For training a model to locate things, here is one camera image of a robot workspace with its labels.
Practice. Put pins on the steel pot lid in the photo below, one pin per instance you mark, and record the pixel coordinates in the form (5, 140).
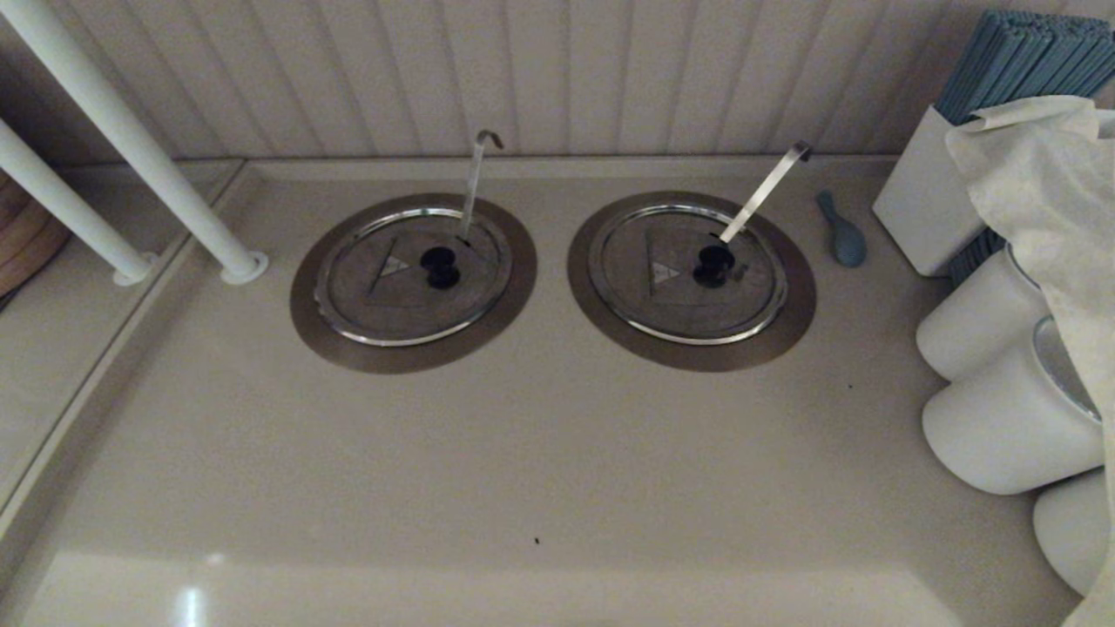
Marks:
(662, 305)
(392, 296)

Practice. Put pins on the blue plastic spoon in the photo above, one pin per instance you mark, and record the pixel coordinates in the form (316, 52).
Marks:
(847, 244)

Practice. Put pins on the brown round pot flange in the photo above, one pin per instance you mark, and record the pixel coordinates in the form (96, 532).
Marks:
(413, 361)
(692, 360)

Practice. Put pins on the white rectangular holder box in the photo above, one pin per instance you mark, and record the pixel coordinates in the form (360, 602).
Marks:
(923, 200)

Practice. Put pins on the white paper cup stack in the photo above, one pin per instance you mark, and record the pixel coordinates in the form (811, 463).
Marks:
(1002, 427)
(976, 322)
(1071, 531)

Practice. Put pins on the thick white pole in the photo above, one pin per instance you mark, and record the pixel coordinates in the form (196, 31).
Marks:
(131, 139)

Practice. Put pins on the thin white pole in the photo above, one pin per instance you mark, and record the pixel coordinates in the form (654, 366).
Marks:
(61, 209)

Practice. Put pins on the brown wooden board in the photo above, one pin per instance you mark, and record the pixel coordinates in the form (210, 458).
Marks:
(22, 244)

